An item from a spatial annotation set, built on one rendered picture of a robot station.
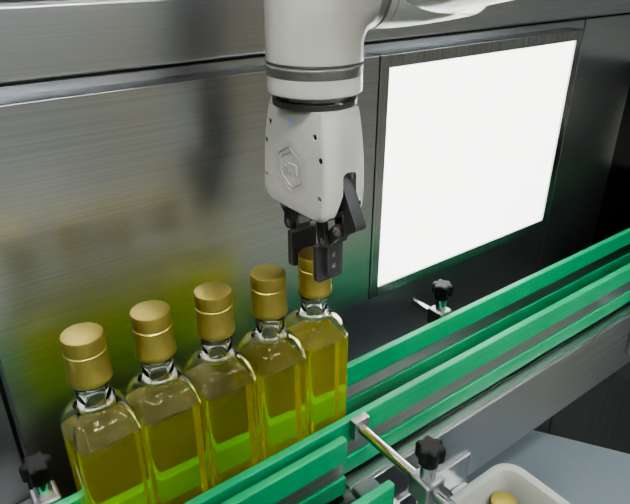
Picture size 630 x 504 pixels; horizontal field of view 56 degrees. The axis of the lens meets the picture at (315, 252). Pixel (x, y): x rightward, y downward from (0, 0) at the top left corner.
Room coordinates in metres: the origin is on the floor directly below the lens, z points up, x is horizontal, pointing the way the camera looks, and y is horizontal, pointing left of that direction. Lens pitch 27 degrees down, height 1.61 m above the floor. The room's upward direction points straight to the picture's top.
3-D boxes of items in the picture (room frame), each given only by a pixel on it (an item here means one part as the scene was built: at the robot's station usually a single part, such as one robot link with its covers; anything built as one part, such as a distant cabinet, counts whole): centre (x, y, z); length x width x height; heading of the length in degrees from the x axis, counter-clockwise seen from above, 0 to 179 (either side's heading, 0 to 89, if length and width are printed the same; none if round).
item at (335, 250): (0.51, -0.02, 1.35); 0.03 x 0.03 x 0.07; 37
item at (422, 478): (0.45, -0.10, 1.12); 0.17 x 0.03 x 0.12; 37
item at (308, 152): (0.53, 0.00, 1.44); 0.10 x 0.07 x 0.11; 37
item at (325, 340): (0.53, 0.00, 1.16); 0.06 x 0.06 x 0.21; 37
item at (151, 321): (0.43, 0.14, 1.31); 0.04 x 0.04 x 0.04
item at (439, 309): (0.75, -0.17, 1.11); 0.07 x 0.04 x 0.13; 37
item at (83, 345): (0.39, 0.19, 1.31); 0.04 x 0.04 x 0.04
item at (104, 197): (0.74, -0.05, 1.32); 0.90 x 0.03 x 0.34; 127
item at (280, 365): (0.49, 0.04, 1.16); 0.06 x 0.06 x 0.21; 36
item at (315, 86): (0.53, 0.00, 1.50); 0.09 x 0.08 x 0.03; 37
